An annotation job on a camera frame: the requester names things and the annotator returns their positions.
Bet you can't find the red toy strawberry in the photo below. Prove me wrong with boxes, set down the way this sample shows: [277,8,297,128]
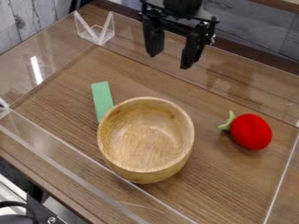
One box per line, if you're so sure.
[218,110,274,151]

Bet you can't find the black cable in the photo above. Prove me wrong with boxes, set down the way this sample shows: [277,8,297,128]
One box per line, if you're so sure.
[0,200,34,224]

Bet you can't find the green flat stick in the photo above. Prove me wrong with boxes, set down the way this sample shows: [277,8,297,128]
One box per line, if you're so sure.
[91,81,115,121]

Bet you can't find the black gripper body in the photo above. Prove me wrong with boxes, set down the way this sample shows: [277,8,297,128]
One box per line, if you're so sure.
[141,0,221,45]

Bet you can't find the brown wooden bowl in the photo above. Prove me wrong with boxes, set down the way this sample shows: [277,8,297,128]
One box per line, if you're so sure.
[98,96,195,184]

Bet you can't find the black metal stand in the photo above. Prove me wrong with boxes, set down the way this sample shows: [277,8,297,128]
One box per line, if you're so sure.
[26,185,69,224]

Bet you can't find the clear acrylic corner bracket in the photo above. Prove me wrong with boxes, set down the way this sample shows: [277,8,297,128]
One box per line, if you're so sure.
[74,10,115,46]

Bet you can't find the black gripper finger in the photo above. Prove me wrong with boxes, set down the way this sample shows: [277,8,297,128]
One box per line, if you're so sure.
[181,32,205,69]
[143,17,165,57]

